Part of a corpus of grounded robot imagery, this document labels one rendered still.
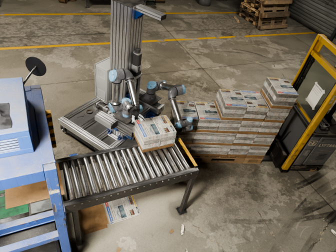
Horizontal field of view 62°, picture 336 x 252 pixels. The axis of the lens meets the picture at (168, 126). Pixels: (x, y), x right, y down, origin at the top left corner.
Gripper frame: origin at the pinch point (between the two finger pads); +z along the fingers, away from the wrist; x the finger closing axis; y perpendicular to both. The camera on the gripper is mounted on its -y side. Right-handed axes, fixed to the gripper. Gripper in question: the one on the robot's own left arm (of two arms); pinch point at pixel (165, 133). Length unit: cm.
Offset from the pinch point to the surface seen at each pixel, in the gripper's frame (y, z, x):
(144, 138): 24, 38, 24
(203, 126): -7, -58, -5
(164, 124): 25.5, 9.8, 10.6
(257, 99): 28, -128, -1
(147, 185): 0, 46, 63
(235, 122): 2, -97, 7
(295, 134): -26, -202, 28
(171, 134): 22.1, 6.8, 23.8
